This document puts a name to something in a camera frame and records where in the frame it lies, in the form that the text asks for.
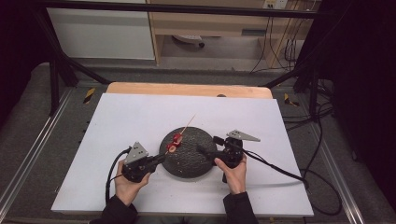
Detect white power strip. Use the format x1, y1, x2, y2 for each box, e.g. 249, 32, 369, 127
262, 0, 290, 10

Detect thin bamboo skewer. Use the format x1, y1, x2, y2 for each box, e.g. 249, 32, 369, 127
163, 114, 197, 156

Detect aluminium rail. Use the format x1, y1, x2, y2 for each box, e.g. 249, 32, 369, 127
0, 89, 75, 213
309, 122, 366, 224

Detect black metal frame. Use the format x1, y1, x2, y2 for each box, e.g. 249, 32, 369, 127
31, 0, 323, 117

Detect white board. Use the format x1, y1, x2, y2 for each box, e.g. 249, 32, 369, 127
50, 92, 315, 218

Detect light wooden desk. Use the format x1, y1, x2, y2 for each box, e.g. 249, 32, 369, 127
145, 0, 316, 67

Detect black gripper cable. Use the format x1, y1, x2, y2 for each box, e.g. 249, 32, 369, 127
105, 147, 133, 205
242, 148, 343, 217

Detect black floor cables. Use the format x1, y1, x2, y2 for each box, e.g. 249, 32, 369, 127
281, 77, 335, 180

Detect person's left hand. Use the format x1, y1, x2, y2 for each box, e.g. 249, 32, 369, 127
114, 160, 151, 207

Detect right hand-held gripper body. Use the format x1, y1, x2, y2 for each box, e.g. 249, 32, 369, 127
216, 129, 262, 170

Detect round black textured plate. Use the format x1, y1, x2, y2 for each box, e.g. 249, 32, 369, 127
159, 126, 219, 179

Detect black hanging cables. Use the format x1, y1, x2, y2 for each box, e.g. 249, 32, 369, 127
249, 13, 302, 75

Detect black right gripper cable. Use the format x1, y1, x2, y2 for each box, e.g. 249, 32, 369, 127
242, 148, 343, 217

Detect person's right hand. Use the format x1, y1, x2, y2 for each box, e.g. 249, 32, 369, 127
213, 154, 248, 196

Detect white cabinet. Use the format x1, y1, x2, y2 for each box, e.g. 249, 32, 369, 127
46, 0, 156, 61

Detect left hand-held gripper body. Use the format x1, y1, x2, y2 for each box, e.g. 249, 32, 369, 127
120, 141, 158, 184

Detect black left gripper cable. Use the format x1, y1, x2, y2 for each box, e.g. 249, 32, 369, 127
105, 147, 133, 205

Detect grey chair base with caster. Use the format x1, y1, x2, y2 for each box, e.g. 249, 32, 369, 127
171, 34, 206, 49

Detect wooden table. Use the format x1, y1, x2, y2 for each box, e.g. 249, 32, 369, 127
106, 81, 274, 100

